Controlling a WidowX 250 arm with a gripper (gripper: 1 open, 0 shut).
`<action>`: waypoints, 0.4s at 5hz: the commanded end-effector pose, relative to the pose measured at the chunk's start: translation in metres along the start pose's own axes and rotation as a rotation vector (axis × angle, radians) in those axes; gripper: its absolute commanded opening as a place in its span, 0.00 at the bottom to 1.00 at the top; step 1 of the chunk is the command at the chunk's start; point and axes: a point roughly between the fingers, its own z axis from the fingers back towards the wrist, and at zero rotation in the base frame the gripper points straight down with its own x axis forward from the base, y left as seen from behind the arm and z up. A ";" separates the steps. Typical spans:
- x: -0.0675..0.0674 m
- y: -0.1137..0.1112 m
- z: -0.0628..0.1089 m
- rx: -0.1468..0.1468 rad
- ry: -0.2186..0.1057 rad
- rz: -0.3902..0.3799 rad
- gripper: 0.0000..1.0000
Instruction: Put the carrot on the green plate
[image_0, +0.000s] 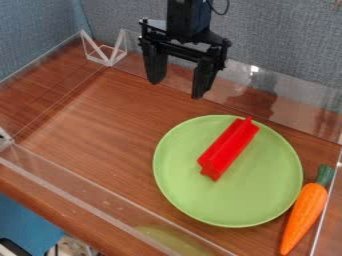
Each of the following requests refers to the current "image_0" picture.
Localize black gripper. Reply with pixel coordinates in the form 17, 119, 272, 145
139, 18, 231, 99

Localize red plastic block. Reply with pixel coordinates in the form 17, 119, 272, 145
197, 117, 259, 181

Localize green plate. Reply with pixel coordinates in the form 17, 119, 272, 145
152, 115, 303, 228

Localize orange toy carrot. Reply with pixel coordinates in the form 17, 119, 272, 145
279, 165, 334, 255

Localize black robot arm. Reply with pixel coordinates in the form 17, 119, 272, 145
139, 0, 231, 99

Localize clear acrylic corner bracket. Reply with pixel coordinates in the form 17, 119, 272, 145
80, 30, 128, 67

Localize black cable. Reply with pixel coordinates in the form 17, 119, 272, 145
204, 0, 231, 16

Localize clear acrylic enclosure wall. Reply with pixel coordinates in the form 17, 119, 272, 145
0, 28, 342, 256

